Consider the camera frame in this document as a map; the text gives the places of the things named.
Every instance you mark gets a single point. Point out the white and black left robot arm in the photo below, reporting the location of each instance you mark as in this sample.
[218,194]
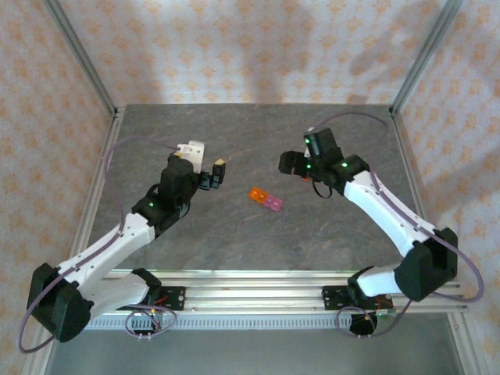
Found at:
[109,250]

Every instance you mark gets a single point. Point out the orange and pink pill organizer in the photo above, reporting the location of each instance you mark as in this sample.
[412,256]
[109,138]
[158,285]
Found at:
[265,199]

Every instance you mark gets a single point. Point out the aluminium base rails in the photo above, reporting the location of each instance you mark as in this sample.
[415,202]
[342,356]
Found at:
[250,293]

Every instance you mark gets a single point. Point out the grey metal sheet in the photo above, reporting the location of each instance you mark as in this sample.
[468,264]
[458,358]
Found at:
[250,351]

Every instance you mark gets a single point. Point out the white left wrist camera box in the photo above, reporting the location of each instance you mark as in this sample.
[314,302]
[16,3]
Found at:
[193,154]

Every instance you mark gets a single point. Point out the aluminium side rail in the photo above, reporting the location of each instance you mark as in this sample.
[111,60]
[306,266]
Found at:
[414,172]
[95,195]

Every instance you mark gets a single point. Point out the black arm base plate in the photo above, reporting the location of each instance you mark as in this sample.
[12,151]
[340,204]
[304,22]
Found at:
[176,298]
[332,298]

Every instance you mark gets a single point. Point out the aluminium frame post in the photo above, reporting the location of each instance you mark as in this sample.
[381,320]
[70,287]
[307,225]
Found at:
[39,351]
[78,51]
[426,51]
[466,343]

